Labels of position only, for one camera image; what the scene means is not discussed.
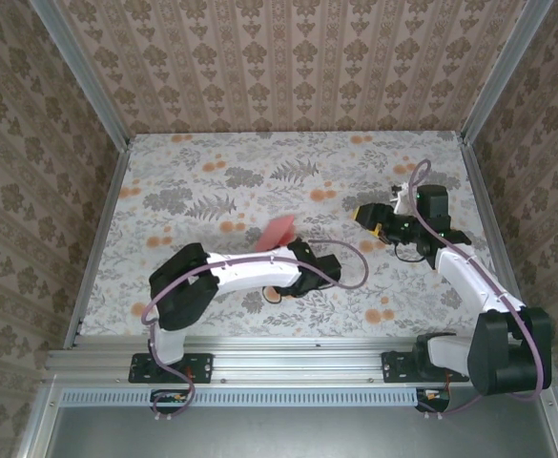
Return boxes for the purple cable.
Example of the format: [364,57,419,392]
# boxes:
[409,159,549,421]
[142,239,369,422]

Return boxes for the aluminium frame post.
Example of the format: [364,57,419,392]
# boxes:
[30,0,133,152]
[459,0,547,144]

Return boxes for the grey metal sheet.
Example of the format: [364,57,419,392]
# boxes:
[44,385,558,458]

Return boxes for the aluminium side rail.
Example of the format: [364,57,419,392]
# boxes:
[63,142,134,349]
[457,135,537,347]

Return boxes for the aluminium profile beam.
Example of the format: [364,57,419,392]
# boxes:
[44,336,554,386]

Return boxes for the floral patterned table cover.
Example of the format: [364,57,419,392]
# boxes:
[75,132,527,343]

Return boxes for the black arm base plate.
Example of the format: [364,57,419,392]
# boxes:
[381,351,469,384]
[128,351,214,385]

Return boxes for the pink square paper sheet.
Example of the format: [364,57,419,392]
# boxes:
[254,215,297,253]

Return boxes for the black controller board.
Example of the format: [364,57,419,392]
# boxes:
[150,388,195,415]
[414,385,452,414]

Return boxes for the grey slotted cable duct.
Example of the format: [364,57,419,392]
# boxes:
[60,386,421,409]

